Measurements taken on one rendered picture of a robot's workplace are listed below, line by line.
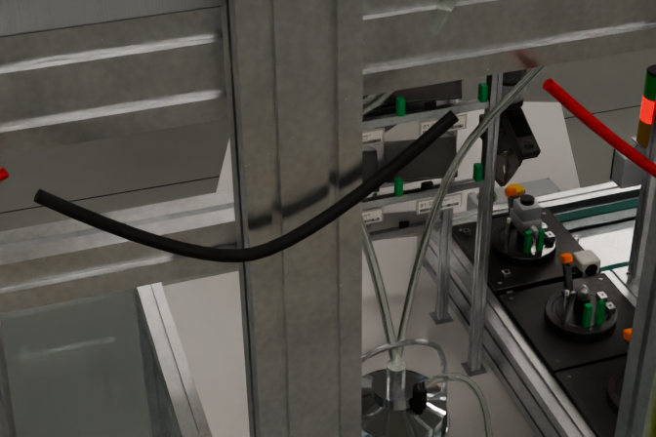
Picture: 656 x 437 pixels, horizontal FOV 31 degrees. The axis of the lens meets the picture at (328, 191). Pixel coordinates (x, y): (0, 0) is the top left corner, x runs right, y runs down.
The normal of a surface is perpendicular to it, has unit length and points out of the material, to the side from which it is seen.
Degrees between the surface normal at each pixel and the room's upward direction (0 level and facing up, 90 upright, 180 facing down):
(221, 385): 0
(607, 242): 0
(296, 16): 90
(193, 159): 0
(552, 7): 90
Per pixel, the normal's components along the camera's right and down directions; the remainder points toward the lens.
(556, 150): -0.01, -0.84
